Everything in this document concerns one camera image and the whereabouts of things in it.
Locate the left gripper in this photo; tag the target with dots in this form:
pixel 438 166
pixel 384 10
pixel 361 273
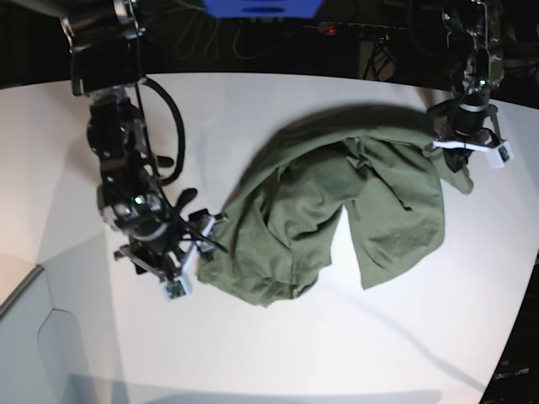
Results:
pixel 464 119

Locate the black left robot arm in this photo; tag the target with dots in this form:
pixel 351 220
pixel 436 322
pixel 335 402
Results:
pixel 475 50

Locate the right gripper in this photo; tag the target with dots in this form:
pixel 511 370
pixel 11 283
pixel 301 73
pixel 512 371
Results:
pixel 153 237

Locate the blue plastic bin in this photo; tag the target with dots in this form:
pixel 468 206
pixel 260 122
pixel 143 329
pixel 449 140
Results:
pixel 242 9

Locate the white power strip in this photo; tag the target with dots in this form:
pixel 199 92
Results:
pixel 360 31

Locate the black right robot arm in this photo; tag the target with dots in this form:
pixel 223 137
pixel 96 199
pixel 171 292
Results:
pixel 104 38

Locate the green t-shirt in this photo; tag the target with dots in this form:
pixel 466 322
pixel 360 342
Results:
pixel 282 218

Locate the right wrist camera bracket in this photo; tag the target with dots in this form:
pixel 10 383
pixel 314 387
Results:
pixel 183 257

